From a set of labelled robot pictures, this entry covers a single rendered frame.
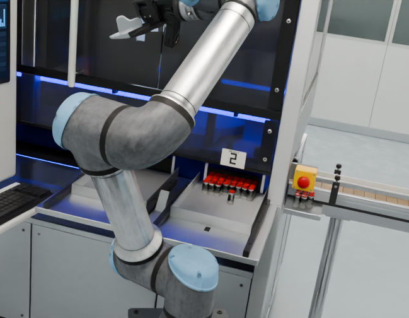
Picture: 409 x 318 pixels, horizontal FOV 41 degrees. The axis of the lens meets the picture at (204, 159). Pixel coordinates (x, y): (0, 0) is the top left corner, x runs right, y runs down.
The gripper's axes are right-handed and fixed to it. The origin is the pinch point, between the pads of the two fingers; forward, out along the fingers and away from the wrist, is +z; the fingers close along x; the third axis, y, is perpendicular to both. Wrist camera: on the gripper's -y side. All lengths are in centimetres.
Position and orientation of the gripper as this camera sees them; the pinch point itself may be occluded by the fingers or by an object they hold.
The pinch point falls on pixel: (123, 21)
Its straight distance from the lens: 150.6
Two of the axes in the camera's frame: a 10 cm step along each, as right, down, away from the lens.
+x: -3.4, 7.4, -5.7
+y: -3.6, -6.7, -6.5
